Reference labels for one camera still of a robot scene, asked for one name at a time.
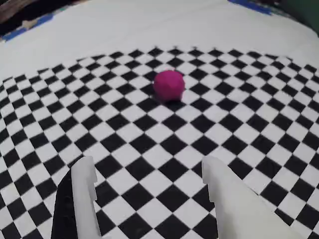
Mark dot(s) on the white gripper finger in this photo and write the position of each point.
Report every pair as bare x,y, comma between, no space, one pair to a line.
231,206

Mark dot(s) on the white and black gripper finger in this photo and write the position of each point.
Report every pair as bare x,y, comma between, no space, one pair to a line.
83,199

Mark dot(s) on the pink faceted ball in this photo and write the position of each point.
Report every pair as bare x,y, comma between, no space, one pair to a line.
169,85

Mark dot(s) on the checkered print white sheet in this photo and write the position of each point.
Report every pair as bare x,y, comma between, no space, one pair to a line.
159,139

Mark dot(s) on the blue tape strip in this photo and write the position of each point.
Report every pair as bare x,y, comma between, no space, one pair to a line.
30,30
251,6

